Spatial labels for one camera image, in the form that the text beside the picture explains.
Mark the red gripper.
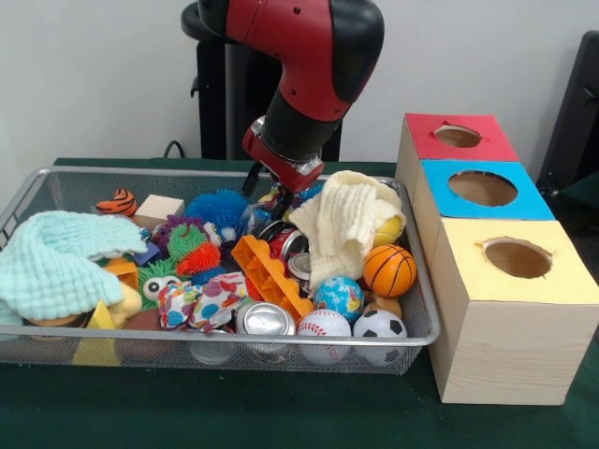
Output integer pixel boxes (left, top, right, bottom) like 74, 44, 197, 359
242, 117, 327, 222

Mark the cream waffle cloth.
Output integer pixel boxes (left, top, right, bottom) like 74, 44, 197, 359
288, 170, 407, 292

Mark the mint green cloth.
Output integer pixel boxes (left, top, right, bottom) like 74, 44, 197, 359
0, 210, 150, 325

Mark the shallow clear mesh bin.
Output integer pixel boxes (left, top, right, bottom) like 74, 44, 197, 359
0, 167, 441, 377

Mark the wooden box with three holes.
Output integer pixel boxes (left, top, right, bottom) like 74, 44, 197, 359
395, 112, 599, 407

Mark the colourful spotted plush toy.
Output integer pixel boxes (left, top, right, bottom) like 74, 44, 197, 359
257, 182, 324, 212

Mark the blue spiky ball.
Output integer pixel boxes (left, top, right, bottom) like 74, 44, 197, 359
184, 189, 252, 240

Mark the globe print ball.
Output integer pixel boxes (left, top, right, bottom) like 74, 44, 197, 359
314, 275, 365, 323

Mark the colourful patterned cloth pouch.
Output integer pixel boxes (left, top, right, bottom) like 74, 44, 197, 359
157, 271, 250, 334

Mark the small baseball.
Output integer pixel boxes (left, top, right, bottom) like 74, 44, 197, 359
298, 309, 354, 362

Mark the small orange basketball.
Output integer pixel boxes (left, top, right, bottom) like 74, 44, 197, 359
363, 244, 418, 299

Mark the green spiky toy with eyes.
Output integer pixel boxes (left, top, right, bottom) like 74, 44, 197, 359
137, 258, 190, 312

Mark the small soccer ball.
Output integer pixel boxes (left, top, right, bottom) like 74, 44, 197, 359
354, 310, 409, 366

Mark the dark green table cloth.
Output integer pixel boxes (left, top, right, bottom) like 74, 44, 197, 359
0, 157, 599, 449

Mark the black chair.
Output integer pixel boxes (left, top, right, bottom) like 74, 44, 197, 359
538, 31, 599, 211

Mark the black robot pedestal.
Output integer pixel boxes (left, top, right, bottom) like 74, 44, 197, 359
181, 0, 343, 162

